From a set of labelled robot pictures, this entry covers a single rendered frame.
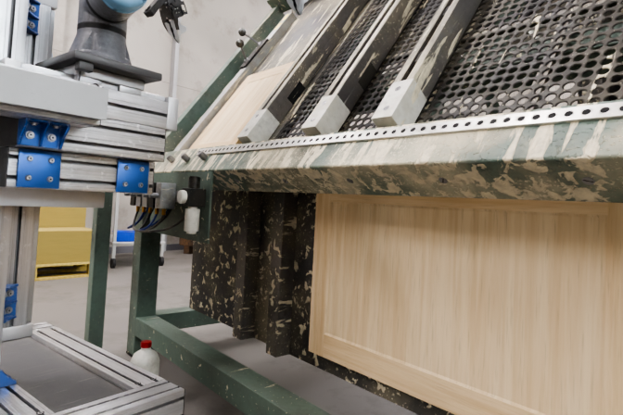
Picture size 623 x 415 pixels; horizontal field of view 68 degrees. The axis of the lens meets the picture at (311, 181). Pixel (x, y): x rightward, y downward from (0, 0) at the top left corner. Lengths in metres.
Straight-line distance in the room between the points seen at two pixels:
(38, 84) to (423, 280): 0.96
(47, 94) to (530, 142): 0.90
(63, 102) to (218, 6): 6.12
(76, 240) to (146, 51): 2.80
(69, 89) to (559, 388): 1.15
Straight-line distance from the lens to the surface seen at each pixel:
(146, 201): 1.78
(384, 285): 1.31
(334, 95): 1.30
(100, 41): 1.28
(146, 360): 1.81
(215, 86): 2.40
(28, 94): 1.05
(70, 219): 4.63
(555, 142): 0.82
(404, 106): 1.09
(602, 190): 0.83
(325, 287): 1.47
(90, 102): 1.09
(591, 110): 0.84
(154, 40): 6.33
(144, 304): 2.24
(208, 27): 6.90
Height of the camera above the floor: 0.73
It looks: 2 degrees up
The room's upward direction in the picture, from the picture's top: 3 degrees clockwise
